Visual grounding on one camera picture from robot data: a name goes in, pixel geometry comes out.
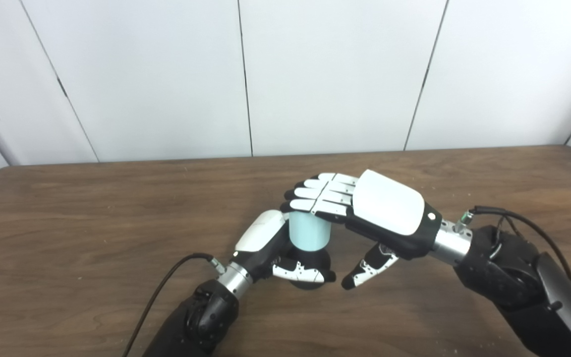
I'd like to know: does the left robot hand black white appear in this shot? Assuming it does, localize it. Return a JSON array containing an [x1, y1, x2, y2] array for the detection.
[[233, 209, 337, 286]]

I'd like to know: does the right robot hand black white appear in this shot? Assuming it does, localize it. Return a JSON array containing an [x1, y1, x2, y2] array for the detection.
[[281, 170, 443, 291]]

